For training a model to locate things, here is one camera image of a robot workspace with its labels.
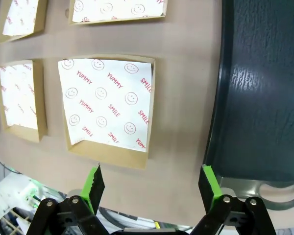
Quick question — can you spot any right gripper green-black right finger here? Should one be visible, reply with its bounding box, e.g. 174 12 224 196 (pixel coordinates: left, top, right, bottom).
190 164 276 235

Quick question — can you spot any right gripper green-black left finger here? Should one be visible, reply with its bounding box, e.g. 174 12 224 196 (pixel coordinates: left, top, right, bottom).
26 164 109 235

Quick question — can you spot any brown kraft paper box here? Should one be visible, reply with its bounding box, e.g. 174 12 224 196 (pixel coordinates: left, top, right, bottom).
0 0 49 44
0 58 49 142
56 54 156 170
68 0 168 25

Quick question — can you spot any grey cable bundle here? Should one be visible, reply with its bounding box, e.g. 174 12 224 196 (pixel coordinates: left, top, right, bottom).
98 207 194 231

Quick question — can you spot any black rectangular tray with handles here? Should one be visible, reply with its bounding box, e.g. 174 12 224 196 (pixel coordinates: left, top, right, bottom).
204 0 294 211

